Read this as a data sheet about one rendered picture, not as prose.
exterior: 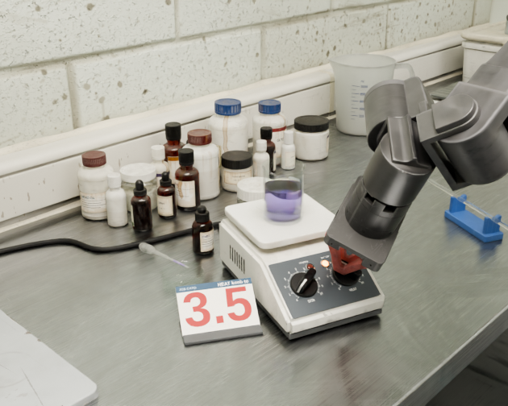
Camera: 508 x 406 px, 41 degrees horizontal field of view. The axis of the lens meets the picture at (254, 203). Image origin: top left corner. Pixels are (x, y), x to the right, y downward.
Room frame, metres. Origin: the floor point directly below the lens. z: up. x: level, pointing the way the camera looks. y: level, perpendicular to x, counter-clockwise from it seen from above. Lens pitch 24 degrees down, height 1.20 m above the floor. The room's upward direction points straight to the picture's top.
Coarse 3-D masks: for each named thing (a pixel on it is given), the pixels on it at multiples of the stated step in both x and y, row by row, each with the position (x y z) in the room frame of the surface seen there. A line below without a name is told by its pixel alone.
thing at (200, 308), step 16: (224, 288) 0.69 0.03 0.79; (240, 288) 0.69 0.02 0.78; (192, 304) 0.67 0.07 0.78; (208, 304) 0.67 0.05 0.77; (224, 304) 0.67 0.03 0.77; (240, 304) 0.67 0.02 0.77; (192, 320) 0.65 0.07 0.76; (208, 320) 0.65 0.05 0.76; (224, 320) 0.66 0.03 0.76; (240, 320) 0.66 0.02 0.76
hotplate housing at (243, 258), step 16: (224, 224) 0.80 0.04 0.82; (224, 240) 0.79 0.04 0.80; (240, 240) 0.75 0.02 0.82; (320, 240) 0.74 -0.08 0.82; (224, 256) 0.79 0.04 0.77; (240, 256) 0.74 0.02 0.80; (256, 256) 0.71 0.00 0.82; (272, 256) 0.70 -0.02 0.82; (288, 256) 0.70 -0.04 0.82; (240, 272) 0.74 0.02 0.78; (256, 272) 0.70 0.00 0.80; (256, 288) 0.70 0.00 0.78; (272, 288) 0.66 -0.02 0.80; (272, 304) 0.66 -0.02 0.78; (352, 304) 0.67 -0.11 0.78; (368, 304) 0.67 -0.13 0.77; (288, 320) 0.63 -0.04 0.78; (304, 320) 0.64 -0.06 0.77; (320, 320) 0.64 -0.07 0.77; (336, 320) 0.65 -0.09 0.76; (352, 320) 0.66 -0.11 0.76; (288, 336) 0.63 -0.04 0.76
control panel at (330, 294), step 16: (304, 256) 0.71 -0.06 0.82; (320, 256) 0.71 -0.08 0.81; (272, 272) 0.68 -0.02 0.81; (288, 272) 0.68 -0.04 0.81; (320, 272) 0.69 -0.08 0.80; (368, 272) 0.70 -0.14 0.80; (288, 288) 0.66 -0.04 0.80; (320, 288) 0.67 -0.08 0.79; (336, 288) 0.68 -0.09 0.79; (352, 288) 0.68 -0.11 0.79; (368, 288) 0.68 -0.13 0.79; (288, 304) 0.65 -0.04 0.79; (304, 304) 0.65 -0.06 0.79; (320, 304) 0.65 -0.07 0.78; (336, 304) 0.66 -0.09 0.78
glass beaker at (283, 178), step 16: (272, 160) 0.79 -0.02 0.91; (288, 160) 0.79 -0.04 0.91; (304, 160) 0.77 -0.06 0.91; (272, 176) 0.75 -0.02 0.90; (288, 176) 0.74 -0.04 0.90; (272, 192) 0.75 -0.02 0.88; (288, 192) 0.74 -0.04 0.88; (272, 208) 0.75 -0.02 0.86; (288, 208) 0.74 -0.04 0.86; (288, 224) 0.74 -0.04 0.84
